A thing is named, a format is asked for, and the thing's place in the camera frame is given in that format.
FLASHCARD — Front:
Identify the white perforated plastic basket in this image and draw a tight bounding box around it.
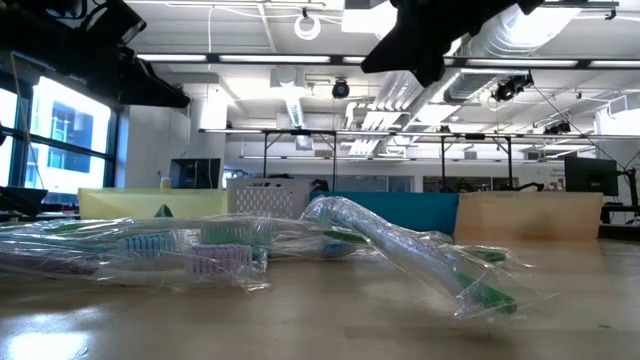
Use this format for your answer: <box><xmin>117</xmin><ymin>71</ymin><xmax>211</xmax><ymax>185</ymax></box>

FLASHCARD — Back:
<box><xmin>226</xmin><ymin>177</ymin><xmax>312</xmax><ymax>221</ymax></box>

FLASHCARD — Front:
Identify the black monitor stand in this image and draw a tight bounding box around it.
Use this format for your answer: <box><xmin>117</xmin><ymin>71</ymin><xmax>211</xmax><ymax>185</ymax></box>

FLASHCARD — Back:
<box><xmin>602</xmin><ymin>167</ymin><xmax>640</xmax><ymax>225</ymax></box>

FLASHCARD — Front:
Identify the wrapped purple toothbrush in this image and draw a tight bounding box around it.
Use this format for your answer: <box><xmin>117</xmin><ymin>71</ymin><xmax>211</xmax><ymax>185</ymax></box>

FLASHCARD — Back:
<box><xmin>0</xmin><ymin>243</ymin><xmax>271</xmax><ymax>295</ymax></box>

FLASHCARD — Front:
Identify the long ceiling light bar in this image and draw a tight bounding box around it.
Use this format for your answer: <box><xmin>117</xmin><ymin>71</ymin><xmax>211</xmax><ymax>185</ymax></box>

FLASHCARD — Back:
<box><xmin>137</xmin><ymin>52</ymin><xmax>640</xmax><ymax>68</ymax></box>

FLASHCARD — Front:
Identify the wrapped blue toothbrush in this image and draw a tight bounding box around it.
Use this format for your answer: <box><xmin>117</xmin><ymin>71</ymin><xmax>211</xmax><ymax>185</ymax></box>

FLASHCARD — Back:
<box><xmin>269</xmin><ymin>232</ymin><xmax>371</xmax><ymax>260</ymax></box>
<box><xmin>0</xmin><ymin>230</ymin><xmax>201</xmax><ymax>261</ymax></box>

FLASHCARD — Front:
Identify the silver ribbed ventilation duct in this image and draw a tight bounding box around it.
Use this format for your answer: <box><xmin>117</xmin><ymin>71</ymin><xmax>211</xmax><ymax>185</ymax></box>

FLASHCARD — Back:
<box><xmin>442</xmin><ymin>4</ymin><xmax>584</xmax><ymax>104</ymax></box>

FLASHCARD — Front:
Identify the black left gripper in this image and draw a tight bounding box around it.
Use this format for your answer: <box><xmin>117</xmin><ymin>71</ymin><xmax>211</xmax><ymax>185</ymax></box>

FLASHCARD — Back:
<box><xmin>29</xmin><ymin>0</ymin><xmax>191</xmax><ymax>107</ymax></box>

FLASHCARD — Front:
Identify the large window dark frame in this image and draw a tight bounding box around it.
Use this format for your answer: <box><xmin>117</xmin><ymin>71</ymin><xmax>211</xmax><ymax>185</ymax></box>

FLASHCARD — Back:
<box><xmin>0</xmin><ymin>74</ymin><xmax>120</xmax><ymax>194</ymax></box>

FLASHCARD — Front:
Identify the black monitor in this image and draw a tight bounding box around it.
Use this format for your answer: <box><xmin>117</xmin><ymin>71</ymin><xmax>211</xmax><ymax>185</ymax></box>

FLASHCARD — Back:
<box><xmin>563</xmin><ymin>155</ymin><xmax>620</xmax><ymax>198</ymax></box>
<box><xmin>168</xmin><ymin>157</ymin><xmax>223</xmax><ymax>190</ymax></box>

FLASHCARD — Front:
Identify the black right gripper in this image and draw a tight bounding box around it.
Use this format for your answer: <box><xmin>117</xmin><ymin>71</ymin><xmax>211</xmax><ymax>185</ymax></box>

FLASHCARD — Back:
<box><xmin>360</xmin><ymin>0</ymin><xmax>546</xmax><ymax>89</ymax></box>

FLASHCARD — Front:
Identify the yellow plastic tray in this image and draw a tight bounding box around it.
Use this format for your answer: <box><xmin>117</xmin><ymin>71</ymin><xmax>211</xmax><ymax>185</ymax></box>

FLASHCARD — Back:
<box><xmin>77</xmin><ymin>187</ymin><xmax>230</xmax><ymax>220</ymax></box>

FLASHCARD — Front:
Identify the black station frame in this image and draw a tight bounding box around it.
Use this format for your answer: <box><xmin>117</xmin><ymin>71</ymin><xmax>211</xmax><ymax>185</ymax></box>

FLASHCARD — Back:
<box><xmin>439</xmin><ymin>132</ymin><xmax>514</xmax><ymax>193</ymax></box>
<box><xmin>261</xmin><ymin>128</ymin><xmax>338</xmax><ymax>192</ymax></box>

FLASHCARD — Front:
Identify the white coiled cable loop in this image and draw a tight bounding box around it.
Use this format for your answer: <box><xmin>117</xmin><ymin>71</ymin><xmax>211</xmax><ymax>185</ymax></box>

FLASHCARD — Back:
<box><xmin>293</xmin><ymin>13</ymin><xmax>323</xmax><ymax>42</ymax></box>

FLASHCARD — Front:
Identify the orange plastic tray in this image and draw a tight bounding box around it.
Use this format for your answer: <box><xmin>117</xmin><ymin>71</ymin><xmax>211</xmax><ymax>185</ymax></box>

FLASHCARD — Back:
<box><xmin>453</xmin><ymin>192</ymin><xmax>605</xmax><ymax>241</ymax></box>

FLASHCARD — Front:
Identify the blue plastic tray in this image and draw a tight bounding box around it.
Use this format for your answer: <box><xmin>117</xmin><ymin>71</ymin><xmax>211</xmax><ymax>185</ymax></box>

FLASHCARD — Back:
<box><xmin>308</xmin><ymin>191</ymin><xmax>460</xmax><ymax>236</ymax></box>

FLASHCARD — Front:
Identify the black aluminium table frame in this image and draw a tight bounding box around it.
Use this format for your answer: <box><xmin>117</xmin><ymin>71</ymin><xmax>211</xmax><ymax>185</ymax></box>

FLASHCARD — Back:
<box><xmin>597</xmin><ymin>223</ymin><xmax>640</xmax><ymax>241</ymax></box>
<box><xmin>0</xmin><ymin>185</ymin><xmax>50</xmax><ymax>226</ymax></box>

